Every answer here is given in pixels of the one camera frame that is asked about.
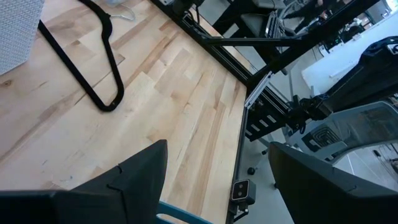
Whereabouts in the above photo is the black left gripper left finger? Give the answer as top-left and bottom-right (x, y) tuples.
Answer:
(0, 139), (169, 224)

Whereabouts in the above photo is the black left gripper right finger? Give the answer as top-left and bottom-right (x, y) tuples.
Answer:
(269, 141), (398, 224)

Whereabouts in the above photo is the teal plastic bin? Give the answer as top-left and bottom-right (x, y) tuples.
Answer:
(155, 201), (215, 224)

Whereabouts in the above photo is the grey office chair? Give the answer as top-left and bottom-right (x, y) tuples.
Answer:
(285, 101), (398, 164)

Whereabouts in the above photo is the black chair back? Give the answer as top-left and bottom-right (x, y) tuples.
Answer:
(323, 35), (398, 113)

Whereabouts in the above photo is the white desk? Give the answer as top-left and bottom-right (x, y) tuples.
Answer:
(300, 12), (398, 98)

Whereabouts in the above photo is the black clothes hanger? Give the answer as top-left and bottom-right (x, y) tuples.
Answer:
(37, 0), (126, 113)

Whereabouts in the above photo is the white woven laundry basket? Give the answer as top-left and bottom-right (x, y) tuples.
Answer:
(0, 0), (46, 76)

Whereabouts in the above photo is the black table-level camera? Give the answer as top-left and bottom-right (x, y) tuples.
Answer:
(230, 178), (257, 223)

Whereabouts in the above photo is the black aluminium table frame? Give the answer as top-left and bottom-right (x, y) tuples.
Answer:
(149, 0), (383, 224)

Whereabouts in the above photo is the white wire hanger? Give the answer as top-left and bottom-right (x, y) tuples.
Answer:
(105, 0), (137, 22)

